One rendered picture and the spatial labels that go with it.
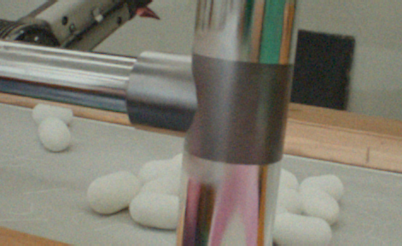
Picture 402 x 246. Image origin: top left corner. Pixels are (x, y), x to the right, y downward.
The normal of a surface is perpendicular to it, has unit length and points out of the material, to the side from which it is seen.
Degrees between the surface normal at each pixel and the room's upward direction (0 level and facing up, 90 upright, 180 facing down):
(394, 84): 90
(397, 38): 90
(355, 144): 45
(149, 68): 56
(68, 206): 0
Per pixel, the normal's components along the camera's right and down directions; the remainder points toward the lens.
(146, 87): -0.24, -0.04
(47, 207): 0.11, -0.98
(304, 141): -0.11, -0.58
